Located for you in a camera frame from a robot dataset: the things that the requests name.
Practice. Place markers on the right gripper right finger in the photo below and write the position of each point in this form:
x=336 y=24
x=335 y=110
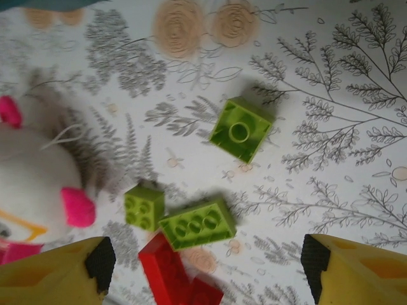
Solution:
x=365 y=279

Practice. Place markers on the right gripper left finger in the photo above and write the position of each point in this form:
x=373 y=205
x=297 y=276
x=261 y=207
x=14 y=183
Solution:
x=47 y=279

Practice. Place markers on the red rectangular lego brick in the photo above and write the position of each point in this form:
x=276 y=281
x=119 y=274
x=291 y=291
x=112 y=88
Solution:
x=162 y=270
x=205 y=292

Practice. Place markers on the green square lego brick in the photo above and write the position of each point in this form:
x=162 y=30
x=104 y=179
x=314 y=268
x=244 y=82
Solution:
x=143 y=208
x=254 y=127

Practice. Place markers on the green rectangular lego brick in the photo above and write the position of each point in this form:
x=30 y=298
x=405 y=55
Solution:
x=197 y=227

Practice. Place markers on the pink striped plush doll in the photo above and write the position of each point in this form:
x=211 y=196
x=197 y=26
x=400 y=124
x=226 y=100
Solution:
x=31 y=178

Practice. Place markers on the dark teal plastic container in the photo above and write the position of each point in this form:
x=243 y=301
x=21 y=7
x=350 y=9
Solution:
x=38 y=3

